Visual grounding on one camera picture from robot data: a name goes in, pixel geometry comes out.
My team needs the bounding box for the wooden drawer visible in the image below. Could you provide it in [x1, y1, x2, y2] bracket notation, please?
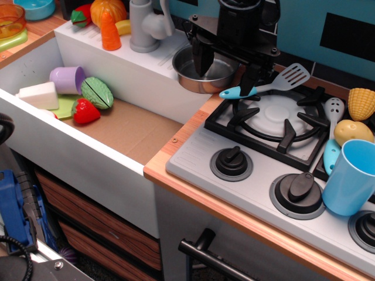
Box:
[59, 221, 162, 280]
[36, 169, 162, 274]

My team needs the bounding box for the yellow toy corn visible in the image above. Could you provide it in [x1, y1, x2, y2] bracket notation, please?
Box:
[348, 88, 374, 121]

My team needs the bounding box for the light blue plastic cup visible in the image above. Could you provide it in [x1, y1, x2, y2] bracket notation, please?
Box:
[322, 139, 374, 216]

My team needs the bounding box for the blue clamp tool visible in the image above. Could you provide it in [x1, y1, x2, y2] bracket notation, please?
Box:
[1, 170, 58, 251]

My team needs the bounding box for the black burner grate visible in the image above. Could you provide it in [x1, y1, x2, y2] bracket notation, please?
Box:
[204, 86, 330, 172]

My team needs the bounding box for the upper wooden drawer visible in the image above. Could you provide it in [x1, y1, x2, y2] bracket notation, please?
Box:
[36, 169, 162, 274]

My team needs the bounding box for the purple plastic cup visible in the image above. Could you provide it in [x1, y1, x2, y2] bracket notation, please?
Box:
[49, 66, 86, 95]

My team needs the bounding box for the black oven door handle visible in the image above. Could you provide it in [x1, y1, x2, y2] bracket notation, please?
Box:
[178, 228, 253, 280]

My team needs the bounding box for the lower wooden drawer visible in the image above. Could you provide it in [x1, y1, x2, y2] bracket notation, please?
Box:
[59, 221, 162, 280]

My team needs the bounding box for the grey toy faucet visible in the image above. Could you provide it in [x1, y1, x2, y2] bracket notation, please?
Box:
[129, 0, 175, 53]

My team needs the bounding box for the yellow toy potato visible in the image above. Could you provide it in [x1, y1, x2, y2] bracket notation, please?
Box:
[333, 119, 374, 146]

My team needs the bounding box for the grey slotted spoon blue handle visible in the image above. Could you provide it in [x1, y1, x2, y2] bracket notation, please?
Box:
[323, 97, 345, 176]

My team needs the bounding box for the orange translucent bowl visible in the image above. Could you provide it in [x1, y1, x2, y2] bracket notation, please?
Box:
[0, 4, 26, 40]

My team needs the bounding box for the blue plastic bowl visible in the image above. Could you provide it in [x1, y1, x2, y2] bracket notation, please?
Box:
[13, 0, 56, 21]

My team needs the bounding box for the orange toy carrot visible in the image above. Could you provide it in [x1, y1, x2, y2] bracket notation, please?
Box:
[101, 12, 122, 51]

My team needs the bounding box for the white toy block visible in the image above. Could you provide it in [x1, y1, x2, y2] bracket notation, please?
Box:
[15, 81, 59, 110]

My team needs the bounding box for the black cable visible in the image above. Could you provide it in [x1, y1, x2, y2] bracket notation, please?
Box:
[0, 235, 33, 281]

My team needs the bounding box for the grey toy stove top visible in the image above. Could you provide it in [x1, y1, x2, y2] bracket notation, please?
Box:
[166, 86, 374, 276]

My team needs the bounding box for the light green plate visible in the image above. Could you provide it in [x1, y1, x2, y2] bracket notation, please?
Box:
[0, 29, 28, 52]

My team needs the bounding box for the red toy strawberry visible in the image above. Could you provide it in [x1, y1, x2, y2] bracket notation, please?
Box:
[71, 98, 101, 124]

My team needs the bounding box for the red green toy pepper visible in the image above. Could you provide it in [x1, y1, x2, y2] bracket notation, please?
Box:
[71, 4, 92, 28]

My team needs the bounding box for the purple ball on floor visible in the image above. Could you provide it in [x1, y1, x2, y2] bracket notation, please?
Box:
[59, 246, 79, 265]

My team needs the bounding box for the yellow toy banana piece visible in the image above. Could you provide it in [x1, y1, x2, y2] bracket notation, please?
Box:
[115, 19, 131, 36]

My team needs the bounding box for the silver metal pan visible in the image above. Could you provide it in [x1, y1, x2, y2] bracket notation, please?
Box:
[172, 46, 240, 94]

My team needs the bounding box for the orange toy pumpkin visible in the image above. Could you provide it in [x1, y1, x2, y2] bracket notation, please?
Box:
[90, 0, 127, 28]

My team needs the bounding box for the black middle stove knob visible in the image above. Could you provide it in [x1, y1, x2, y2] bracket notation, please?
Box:
[269, 172, 325, 220]

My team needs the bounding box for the green toy bitter gourd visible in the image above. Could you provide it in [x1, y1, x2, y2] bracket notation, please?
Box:
[81, 77, 114, 109]

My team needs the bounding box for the grey spatula blue handle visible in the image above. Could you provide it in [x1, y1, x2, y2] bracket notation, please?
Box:
[219, 63, 311, 100]

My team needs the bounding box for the green plastic plate in sink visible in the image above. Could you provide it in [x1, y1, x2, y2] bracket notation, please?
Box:
[50, 94, 81, 119]

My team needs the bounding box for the white toy sink basin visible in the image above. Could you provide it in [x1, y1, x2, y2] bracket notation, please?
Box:
[1, 23, 209, 237]

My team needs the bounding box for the black left stove knob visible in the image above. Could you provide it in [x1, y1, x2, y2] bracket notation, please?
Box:
[210, 146, 254, 182]

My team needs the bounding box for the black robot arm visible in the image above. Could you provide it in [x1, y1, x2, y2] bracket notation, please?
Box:
[187, 1, 280, 98]

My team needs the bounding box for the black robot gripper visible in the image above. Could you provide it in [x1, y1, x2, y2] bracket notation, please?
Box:
[187, 15, 280, 97]

